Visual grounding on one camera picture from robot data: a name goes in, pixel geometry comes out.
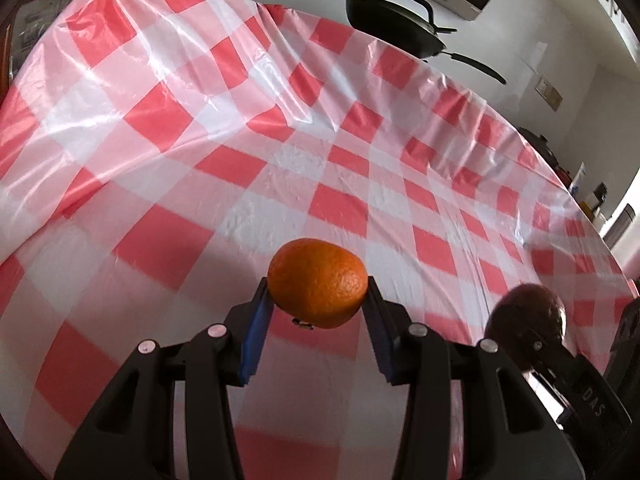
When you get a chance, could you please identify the red white checked tablecloth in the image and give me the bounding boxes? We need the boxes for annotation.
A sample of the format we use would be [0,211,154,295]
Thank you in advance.
[0,0,640,480]

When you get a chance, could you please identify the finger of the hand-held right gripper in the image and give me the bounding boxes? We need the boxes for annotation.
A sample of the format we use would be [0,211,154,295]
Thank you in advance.
[520,334,582,402]

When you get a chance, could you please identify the orange tangerine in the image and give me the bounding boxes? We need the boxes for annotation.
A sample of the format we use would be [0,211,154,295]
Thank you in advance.
[267,238,369,330]

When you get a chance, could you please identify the large brown round fruit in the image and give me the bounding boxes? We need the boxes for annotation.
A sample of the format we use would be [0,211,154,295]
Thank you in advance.
[484,284,567,373]

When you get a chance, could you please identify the black frying pan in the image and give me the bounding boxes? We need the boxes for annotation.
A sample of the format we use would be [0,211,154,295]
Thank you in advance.
[346,0,507,85]

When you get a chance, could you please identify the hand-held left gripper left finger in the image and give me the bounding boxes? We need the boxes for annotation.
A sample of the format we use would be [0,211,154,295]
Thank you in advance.
[54,277,275,480]

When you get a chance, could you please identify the wall socket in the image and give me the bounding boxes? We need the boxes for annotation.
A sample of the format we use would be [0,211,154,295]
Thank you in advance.
[534,76,562,111]

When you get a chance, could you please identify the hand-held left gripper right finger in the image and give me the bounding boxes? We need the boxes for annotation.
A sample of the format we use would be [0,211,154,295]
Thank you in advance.
[361,276,586,480]

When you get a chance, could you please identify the dark cooking pot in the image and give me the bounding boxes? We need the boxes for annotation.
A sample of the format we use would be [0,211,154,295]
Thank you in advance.
[520,127,558,171]

